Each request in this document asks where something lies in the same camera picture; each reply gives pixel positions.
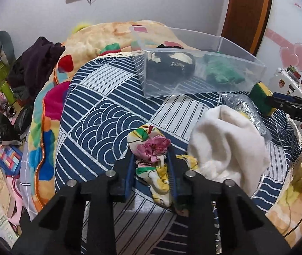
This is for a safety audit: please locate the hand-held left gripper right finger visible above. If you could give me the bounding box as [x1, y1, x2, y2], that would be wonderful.
[167, 151, 291, 255]

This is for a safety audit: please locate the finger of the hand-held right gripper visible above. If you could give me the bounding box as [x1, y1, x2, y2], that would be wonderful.
[263, 92, 302, 111]

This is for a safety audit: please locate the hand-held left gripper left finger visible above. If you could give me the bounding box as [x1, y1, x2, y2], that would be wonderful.
[13, 153, 136, 255]

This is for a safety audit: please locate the yellow green sponge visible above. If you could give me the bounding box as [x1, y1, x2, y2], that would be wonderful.
[249, 82, 277, 117]

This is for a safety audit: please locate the floral patterned cloth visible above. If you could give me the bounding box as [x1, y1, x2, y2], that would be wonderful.
[127, 124, 199, 208]

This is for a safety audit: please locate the white fluffy towel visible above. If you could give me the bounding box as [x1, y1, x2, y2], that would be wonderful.
[187, 105, 271, 197]

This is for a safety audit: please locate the green cloth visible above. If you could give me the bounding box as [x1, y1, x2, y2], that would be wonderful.
[203, 55, 248, 84]

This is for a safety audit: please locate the clear plastic storage box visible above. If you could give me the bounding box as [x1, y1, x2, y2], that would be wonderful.
[129, 25, 266, 98]

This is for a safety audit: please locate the black white cloth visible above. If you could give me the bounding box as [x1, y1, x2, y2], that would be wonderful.
[148, 50, 196, 83]

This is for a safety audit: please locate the white sticker-covered box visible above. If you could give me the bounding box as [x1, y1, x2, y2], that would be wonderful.
[267, 66, 302, 101]

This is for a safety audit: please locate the silver foil packet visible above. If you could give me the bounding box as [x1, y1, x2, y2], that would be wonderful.
[221, 92, 271, 142]

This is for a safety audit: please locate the pink heart decoration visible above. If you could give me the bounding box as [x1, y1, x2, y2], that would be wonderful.
[280, 42, 302, 71]

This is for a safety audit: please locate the navy white patterned blanket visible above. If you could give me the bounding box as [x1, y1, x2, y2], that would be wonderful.
[53, 51, 302, 255]

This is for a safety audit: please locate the brown wooden door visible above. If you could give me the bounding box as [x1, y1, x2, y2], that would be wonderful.
[221, 0, 274, 56]

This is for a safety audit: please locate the colourful fleece blanket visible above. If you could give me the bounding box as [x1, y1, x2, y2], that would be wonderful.
[19, 21, 302, 247]

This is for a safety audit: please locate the colourful block puzzle box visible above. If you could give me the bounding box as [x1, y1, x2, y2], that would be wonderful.
[0, 144, 23, 177]

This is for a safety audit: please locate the black plastic bag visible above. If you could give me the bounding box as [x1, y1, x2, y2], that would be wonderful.
[0, 103, 34, 145]

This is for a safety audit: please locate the dark purple garment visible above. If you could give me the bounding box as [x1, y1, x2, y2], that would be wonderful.
[7, 37, 66, 104]

